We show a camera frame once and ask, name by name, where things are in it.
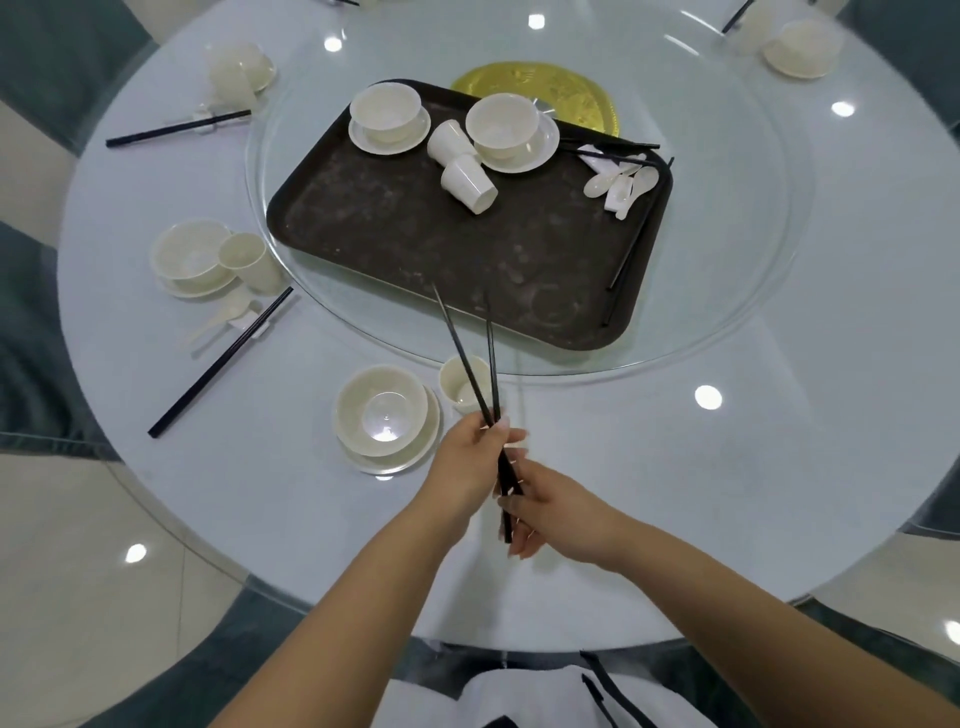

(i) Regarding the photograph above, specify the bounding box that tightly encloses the white round table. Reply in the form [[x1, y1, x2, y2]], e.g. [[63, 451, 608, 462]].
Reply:
[[56, 0, 960, 654]]

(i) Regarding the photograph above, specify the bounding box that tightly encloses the black dangling strap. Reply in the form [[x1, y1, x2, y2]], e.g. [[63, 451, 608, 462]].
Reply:
[[579, 650, 659, 728]]

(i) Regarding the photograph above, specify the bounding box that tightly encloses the black tray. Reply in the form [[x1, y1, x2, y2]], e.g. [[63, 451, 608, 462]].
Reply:
[[266, 78, 675, 352]]

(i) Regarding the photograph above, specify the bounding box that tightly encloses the person's left hand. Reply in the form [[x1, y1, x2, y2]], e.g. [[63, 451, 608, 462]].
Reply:
[[410, 410, 530, 538]]

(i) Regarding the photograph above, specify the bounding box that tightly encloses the bunch of black chopsticks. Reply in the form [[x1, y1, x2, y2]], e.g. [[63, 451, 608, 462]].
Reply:
[[558, 137, 676, 329]]

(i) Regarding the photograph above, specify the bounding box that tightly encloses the person's white shirt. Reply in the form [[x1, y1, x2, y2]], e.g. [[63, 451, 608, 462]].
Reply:
[[374, 663, 721, 728]]

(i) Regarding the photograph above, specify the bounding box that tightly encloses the person's right hand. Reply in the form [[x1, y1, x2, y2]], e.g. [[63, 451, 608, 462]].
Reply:
[[497, 458, 631, 575]]

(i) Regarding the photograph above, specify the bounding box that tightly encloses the person's left forearm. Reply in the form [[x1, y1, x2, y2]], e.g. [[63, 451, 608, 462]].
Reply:
[[209, 509, 466, 728]]

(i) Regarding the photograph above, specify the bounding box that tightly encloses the heap of small white pieces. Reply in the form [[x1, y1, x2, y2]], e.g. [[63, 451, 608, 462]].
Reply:
[[577, 143, 661, 223]]

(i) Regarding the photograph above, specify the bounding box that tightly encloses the glass lazy susan turntable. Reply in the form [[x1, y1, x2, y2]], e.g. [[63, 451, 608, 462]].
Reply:
[[243, 0, 815, 378]]

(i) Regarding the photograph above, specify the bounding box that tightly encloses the placed white spoon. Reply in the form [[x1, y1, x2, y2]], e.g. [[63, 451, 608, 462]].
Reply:
[[183, 288, 256, 350]]

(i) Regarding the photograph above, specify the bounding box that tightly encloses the person's right forearm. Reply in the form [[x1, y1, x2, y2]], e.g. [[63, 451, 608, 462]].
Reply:
[[607, 521, 960, 728]]

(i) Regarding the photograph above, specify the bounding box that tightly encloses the gold turntable base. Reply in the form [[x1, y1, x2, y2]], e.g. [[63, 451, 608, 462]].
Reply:
[[449, 61, 622, 138]]

